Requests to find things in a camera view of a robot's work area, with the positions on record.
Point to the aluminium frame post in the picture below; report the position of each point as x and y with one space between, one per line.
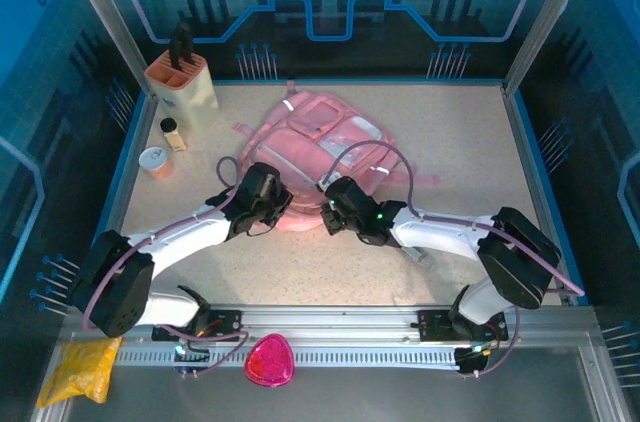
106 7
554 7

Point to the spice bottle with black cap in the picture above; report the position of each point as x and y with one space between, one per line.
173 134

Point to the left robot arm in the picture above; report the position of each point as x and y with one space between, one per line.
115 287

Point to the pink backpack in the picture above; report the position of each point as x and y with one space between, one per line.
300 152

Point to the beige knife block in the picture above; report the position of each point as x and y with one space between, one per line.
192 92

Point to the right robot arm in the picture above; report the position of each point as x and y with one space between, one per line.
520 257

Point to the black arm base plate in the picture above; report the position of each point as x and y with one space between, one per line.
227 324
432 324

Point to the orange can with white lid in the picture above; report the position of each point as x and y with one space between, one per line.
156 162

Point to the grey metal shelf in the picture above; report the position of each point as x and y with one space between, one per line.
400 397

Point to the yellow plastic bag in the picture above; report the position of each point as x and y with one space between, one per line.
80 372

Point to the clear plastic pencil case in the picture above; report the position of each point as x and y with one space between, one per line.
417 258

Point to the pink triangular pouch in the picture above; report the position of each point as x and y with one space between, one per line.
270 359

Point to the small controller board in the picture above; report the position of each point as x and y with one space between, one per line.
472 353
186 348

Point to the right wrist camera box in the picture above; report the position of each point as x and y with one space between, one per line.
325 185

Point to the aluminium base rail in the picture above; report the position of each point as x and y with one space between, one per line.
325 322

